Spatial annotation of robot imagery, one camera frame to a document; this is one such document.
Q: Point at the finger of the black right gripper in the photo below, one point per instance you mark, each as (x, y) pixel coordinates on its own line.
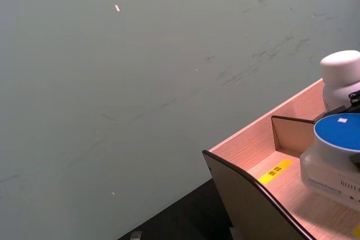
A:
(356, 162)
(334, 113)

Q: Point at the pale green wall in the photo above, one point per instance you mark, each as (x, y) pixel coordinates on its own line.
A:
(112, 82)

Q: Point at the black table cloth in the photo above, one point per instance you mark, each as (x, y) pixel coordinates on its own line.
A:
(180, 217)

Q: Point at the white bottle with white cap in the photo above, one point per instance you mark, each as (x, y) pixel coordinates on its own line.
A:
(340, 68)

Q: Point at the clear jar with blue lid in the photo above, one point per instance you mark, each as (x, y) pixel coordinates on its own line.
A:
(332, 155)

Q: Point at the long yellow label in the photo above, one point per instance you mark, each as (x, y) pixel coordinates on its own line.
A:
(356, 230)

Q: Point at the small yellow label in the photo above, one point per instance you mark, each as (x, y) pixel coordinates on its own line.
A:
(275, 171)

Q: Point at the pale wooden desk organizer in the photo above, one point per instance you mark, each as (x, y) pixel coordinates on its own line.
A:
(247, 195)

